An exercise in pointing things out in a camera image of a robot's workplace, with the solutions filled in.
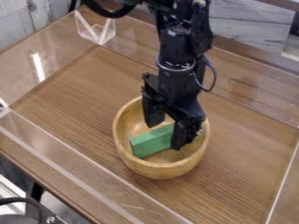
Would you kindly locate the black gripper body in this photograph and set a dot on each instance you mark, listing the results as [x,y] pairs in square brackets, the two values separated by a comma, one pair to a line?
[176,87]

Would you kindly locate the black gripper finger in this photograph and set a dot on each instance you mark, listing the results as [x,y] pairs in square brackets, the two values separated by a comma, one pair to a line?
[154,111]
[186,131]

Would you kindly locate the green rectangular block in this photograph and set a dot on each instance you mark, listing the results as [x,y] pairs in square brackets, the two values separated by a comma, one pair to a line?
[153,141]

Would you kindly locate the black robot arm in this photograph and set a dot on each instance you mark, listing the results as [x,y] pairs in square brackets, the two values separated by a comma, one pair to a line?
[184,27]

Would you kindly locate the brown wooden bowl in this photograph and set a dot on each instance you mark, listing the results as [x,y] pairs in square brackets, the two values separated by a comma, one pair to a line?
[169,163]

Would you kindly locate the black table leg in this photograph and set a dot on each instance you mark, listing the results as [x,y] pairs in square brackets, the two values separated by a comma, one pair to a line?
[35,191]

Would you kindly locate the clear acrylic corner bracket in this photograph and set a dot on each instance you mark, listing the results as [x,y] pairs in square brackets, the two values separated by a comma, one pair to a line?
[97,33]

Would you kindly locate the black metal base plate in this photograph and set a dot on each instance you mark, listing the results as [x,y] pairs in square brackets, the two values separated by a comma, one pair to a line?
[42,215]

